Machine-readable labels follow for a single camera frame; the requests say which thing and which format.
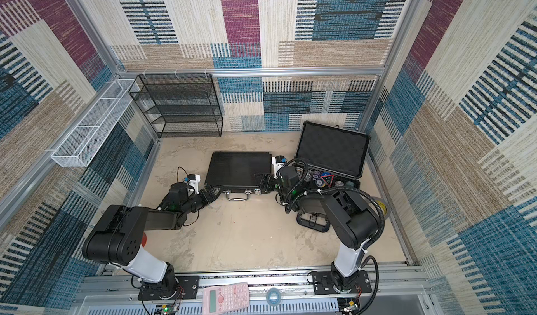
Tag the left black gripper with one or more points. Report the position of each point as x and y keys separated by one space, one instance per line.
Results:
x=211 y=195

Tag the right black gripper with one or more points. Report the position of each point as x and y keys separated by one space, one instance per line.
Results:
x=271 y=183

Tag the black poker case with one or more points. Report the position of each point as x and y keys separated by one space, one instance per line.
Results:
x=238 y=174

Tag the grey poker case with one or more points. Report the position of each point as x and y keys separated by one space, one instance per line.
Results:
x=328 y=149

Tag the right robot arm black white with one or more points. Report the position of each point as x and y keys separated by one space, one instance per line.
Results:
x=322 y=203

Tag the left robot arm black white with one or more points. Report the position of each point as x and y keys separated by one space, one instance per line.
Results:
x=118 y=235

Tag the poker chips in case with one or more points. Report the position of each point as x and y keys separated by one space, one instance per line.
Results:
x=316 y=179

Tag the pink calculator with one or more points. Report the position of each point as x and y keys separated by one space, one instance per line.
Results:
x=225 y=298

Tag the blue tape roll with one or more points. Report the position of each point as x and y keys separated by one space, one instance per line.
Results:
x=273 y=297

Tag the grey yellow tape roll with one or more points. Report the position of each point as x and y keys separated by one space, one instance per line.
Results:
x=384 y=206

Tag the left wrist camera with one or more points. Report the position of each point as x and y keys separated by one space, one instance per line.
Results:
x=193 y=180

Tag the black wire mesh shelf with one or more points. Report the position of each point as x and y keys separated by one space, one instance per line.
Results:
x=179 y=105

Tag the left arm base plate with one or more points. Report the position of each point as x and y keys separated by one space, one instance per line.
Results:
x=180 y=288

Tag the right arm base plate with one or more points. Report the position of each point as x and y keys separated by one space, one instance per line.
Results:
x=325 y=283

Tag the white wire mesh basket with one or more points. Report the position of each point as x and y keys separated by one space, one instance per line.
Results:
x=80 y=146

